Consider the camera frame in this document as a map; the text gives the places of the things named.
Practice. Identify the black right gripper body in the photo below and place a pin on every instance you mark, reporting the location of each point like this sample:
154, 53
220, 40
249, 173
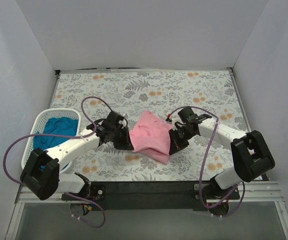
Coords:
177, 139

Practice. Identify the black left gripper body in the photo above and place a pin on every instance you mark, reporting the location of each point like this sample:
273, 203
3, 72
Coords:
120, 138

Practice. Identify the pink t shirt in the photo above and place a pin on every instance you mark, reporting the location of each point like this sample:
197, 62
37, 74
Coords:
150, 137

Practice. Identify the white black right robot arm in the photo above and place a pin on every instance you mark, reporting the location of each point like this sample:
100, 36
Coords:
223, 135

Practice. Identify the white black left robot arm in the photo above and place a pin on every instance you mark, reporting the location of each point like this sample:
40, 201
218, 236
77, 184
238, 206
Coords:
42, 173

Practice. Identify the floral patterned table cloth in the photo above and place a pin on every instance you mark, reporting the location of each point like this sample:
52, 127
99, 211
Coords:
94, 94

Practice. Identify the white plastic laundry basket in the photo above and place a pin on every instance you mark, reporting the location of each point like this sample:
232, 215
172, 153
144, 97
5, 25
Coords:
40, 122

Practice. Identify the blue t shirt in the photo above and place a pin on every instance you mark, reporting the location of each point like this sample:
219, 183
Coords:
63, 126

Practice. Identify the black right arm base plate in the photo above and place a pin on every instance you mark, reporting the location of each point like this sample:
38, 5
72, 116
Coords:
210, 191

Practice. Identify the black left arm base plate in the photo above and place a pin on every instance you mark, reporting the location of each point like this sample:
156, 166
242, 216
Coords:
93, 192

